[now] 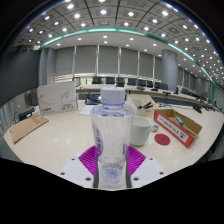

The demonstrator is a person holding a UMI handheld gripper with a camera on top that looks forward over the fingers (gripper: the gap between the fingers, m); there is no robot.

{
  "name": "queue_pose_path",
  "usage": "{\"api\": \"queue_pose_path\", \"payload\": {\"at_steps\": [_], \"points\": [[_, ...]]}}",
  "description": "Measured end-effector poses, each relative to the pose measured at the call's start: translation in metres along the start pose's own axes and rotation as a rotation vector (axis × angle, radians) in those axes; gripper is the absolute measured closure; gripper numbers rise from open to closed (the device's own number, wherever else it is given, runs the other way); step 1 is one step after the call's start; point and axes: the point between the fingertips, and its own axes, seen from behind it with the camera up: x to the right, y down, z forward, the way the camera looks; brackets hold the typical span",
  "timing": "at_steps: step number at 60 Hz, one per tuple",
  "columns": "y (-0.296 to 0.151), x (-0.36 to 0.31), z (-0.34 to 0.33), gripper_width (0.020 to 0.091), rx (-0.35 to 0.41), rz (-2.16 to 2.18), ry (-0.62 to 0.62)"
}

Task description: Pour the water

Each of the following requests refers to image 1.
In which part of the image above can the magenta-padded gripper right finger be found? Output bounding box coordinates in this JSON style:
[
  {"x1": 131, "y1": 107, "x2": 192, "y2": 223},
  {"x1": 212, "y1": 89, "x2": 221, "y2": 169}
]
[{"x1": 125, "y1": 144, "x2": 167, "y2": 190}]

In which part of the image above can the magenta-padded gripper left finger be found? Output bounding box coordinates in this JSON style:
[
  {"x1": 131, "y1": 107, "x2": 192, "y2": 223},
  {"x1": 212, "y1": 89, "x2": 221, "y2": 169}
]
[{"x1": 58, "y1": 145, "x2": 100, "y2": 190}]

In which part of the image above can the clear plastic water bottle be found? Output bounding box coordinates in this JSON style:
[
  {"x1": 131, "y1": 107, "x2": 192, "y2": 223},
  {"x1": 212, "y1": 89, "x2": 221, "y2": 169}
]
[{"x1": 89, "y1": 86, "x2": 136, "y2": 188}]

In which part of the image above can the white ceramic cup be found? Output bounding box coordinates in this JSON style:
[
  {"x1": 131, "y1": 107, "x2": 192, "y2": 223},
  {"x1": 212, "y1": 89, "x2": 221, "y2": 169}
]
[{"x1": 129, "y1": 115, "x2": 152, "y2": 147}]

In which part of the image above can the flat round red coaster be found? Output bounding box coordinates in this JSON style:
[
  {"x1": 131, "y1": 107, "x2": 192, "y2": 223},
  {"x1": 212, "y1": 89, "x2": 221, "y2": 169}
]
[{"x1": 154, "y1": 133, "x2": 171, "y2": 146}]

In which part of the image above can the open cardboard box, red side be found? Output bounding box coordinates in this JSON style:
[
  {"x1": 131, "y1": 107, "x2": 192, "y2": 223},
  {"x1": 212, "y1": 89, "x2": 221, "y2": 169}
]
[{"x1": 153, "y1": 108, "x2": 203, "y2": 149}]

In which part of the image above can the white paper sheet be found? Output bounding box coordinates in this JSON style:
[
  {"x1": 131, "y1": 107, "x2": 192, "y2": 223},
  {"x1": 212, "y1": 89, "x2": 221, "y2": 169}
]
[{"x1": 78, "y1": 104, "x2": 96, "y2": 116}]

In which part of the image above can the black clip in small box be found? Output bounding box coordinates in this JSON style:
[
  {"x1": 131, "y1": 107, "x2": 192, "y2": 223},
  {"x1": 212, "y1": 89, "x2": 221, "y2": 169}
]
[{"x1": 137, "y1": 101, "x2": 154, "y2": 110}]

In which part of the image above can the green whiteboard eraser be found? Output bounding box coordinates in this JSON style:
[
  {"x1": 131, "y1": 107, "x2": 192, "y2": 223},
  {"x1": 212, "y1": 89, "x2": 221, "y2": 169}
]
[{"x1": 174, "y1": 116, "x2": 185, "y2": 127}]

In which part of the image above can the flat brown cardboard piece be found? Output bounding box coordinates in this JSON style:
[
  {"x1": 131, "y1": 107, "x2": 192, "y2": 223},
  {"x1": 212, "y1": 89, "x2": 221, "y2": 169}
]
[{"x1": 9, "y1": 114, "x2": 50, "y2": 145}]

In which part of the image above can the white printed cardboard box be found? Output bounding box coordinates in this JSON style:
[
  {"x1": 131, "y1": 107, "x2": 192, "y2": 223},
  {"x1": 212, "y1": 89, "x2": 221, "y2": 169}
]
[{"x1": 36, "y1": 80, "x2": 79, "y2": 116}]

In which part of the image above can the black box-shaped device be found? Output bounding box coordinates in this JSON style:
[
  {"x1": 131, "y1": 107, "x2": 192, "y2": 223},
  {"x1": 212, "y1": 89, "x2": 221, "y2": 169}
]
[{"x1": 16, "y1": 105, "x2": 37, "y2": 122}]

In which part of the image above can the row of black office chairs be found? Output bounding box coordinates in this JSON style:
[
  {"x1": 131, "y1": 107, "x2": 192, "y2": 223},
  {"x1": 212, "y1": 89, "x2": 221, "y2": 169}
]
[{"x1": 91, "y1": 75, "x2": 169, "y2": 91}]

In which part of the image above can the black table microphone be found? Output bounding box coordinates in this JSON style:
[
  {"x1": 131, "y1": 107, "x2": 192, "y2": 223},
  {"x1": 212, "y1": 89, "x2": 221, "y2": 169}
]
[{"x1": 192, "y1": 104, "x2": 204, "y2": 114}]

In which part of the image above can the group of ceiling lights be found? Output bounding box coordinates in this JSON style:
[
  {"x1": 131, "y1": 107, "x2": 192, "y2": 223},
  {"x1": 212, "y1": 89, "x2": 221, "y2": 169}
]
[{"x1": 13, "y1": 0, "x2": 224, "y2": 88}]

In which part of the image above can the small microphone stand with cable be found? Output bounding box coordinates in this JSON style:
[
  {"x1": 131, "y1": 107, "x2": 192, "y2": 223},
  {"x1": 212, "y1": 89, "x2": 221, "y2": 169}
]
[{"x1": 158, "y1": 101, "x2": 174, "y2": 110}]

